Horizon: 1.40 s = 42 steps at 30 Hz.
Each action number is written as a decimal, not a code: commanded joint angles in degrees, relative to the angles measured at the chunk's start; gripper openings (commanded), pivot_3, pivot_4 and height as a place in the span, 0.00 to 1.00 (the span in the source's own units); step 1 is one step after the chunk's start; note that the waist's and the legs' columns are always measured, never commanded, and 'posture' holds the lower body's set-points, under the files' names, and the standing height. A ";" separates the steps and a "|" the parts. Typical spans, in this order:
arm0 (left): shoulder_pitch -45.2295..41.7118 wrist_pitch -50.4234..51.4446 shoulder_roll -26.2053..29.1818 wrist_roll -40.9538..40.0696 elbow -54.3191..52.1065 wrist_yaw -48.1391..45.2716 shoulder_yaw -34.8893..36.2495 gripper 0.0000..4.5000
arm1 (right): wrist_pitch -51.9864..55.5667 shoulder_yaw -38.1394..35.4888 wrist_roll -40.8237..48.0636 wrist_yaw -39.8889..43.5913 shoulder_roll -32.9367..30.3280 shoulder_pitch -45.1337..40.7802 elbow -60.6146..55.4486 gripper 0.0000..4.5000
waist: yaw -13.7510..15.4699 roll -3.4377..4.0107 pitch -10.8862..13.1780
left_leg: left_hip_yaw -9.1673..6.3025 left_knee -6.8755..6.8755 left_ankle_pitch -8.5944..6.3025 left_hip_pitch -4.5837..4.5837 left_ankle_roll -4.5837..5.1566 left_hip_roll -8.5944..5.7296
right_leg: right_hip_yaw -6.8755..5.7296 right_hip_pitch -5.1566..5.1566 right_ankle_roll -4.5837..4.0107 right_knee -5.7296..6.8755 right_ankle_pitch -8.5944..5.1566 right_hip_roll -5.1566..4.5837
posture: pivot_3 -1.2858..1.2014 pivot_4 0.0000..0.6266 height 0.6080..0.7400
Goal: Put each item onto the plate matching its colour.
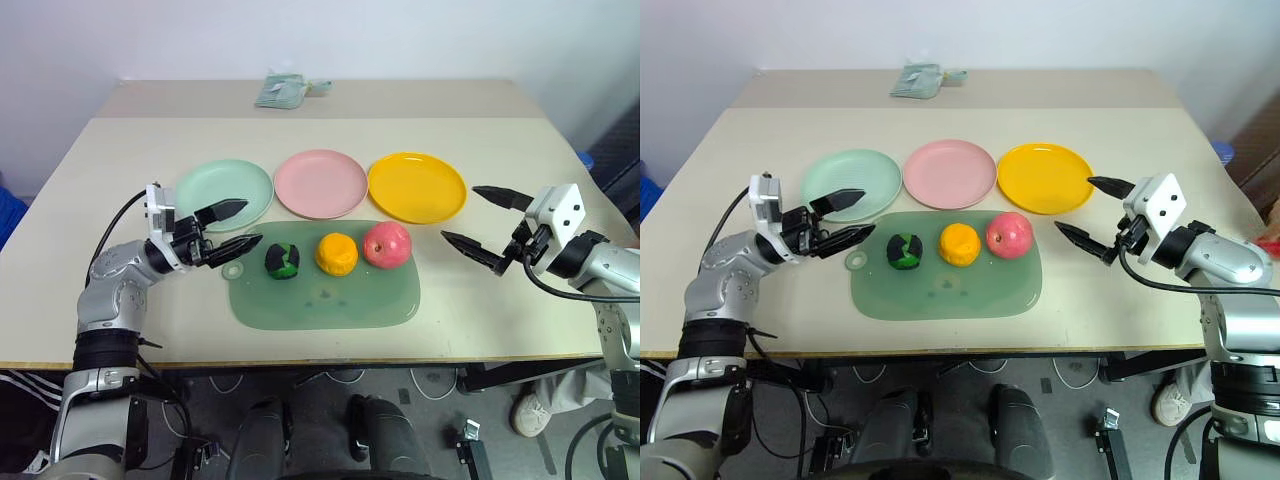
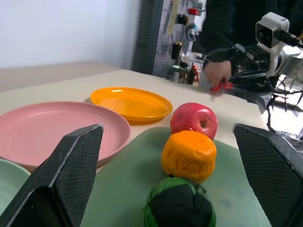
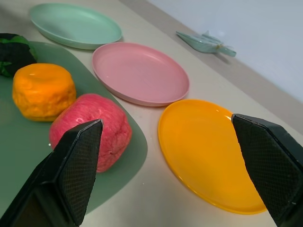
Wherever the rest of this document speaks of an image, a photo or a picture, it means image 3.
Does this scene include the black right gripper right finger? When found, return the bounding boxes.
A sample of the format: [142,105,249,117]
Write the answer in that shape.
[231,113,303,227]

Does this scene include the green plate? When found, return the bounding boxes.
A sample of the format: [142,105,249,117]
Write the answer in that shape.
[29,3,123,50]

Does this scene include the pink plate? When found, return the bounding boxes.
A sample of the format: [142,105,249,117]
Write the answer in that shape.
[92,42,190,107]

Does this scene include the red apple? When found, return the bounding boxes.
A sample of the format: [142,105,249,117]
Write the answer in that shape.
[49,93,133,173]

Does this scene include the orange plate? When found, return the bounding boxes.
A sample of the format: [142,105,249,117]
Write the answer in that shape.
[158,99,268,215]

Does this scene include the orange plush ball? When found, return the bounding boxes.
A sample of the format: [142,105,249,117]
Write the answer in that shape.
[12,62,77,122]

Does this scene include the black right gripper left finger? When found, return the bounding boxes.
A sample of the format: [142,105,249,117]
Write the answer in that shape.
[0,119,104,227]

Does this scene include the black and green plush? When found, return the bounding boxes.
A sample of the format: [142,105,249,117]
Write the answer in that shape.
[0,33,38,78]

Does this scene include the green mat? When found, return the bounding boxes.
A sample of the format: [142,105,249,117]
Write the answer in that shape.
[0,41,148,215]

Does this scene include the clear plastic bag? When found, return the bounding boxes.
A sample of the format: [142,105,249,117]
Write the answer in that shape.
[176,30,237,58]

